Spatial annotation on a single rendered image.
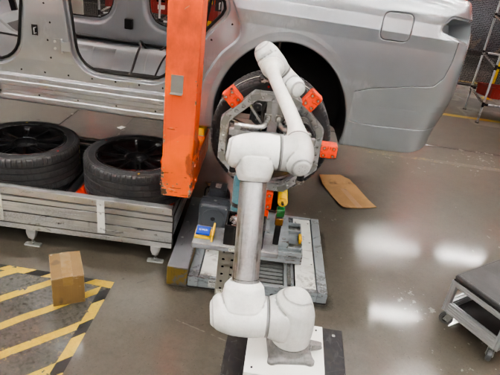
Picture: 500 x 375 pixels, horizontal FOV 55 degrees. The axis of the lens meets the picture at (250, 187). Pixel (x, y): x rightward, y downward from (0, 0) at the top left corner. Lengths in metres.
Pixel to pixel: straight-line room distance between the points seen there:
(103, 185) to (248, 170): 1.43
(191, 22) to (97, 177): 1.15
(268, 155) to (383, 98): 1.38
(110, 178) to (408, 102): 1.80
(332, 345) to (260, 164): 0.90
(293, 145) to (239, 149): 0.19
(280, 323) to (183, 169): 1.08
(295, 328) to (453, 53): 1.86
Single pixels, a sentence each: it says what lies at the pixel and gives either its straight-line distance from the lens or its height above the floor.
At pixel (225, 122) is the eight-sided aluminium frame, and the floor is 0.94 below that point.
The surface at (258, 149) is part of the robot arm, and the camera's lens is 1.71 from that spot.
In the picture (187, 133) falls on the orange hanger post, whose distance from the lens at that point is 2.46.
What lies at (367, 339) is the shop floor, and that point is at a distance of 2.74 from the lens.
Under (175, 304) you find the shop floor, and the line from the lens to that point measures 2.71.
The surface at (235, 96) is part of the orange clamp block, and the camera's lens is 2.48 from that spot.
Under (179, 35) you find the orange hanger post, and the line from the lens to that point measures 2.34.
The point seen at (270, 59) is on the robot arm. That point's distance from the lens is 2.13.
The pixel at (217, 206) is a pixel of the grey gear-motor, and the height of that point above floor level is 0.40.
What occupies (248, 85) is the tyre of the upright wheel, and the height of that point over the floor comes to 1.13.
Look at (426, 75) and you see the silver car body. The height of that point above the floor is 1.23.
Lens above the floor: 1.80
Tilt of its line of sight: 27 degrees down
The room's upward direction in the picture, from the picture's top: 8 degrees clockwise
